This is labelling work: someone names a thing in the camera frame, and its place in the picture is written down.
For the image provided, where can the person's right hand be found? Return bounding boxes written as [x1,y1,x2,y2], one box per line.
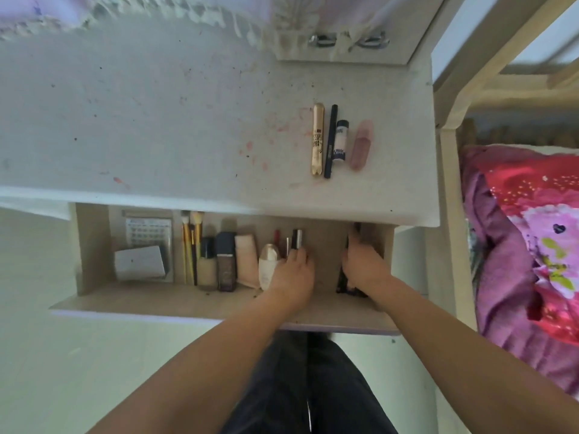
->
[340,228,393,297]

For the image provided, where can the person's left hand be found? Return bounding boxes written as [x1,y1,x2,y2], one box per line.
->
[264,247,316,315]

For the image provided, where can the white round bottle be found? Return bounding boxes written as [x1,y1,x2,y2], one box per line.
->
[258,244,283,292]

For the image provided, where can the dark square foundation bottle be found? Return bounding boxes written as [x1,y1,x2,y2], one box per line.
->
[215,231,238,293]

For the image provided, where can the glass foundation bottle black cap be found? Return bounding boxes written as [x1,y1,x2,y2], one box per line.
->
[197,237,219,292]

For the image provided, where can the black handle makeup brush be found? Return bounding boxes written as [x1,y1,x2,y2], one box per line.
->
[189,223,199,285]

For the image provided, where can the gold handle makeup brush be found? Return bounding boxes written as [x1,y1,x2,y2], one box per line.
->
[180,210,196,286]

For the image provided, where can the light wooden drawer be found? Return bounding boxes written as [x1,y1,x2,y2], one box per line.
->
[49,202,403,336]

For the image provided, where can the false eyelash tray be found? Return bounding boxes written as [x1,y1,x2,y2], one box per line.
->
[121,211,175,283]

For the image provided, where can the black compact with mirror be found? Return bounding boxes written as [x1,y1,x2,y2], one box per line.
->
[113,245,167,281]

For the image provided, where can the person's left forearm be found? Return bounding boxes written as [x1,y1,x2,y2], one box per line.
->
[88,293,313,434]

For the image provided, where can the person's right forearm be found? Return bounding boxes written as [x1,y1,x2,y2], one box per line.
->
[361,275,579,434]

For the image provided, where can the person's grey trousers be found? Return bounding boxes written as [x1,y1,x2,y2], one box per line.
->
[233,332,399,434]

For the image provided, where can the white table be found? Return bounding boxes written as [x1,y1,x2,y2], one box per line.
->
[0,13,442,229]

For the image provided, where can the lilac heart print cloth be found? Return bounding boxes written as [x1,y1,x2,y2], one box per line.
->
[0,0,408,55]

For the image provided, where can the light wooden bed frame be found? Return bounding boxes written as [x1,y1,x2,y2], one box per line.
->
[425,0,579,333]

